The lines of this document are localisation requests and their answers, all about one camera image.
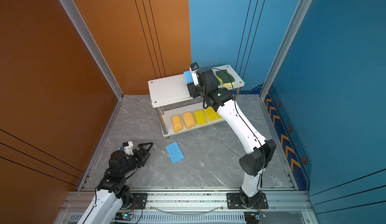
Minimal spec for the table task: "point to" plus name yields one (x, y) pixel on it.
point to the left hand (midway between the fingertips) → (152, 147)
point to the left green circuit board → (124, 216)
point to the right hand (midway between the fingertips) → (193, 82)
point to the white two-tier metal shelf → (177, 111)
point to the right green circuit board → (252, 217)
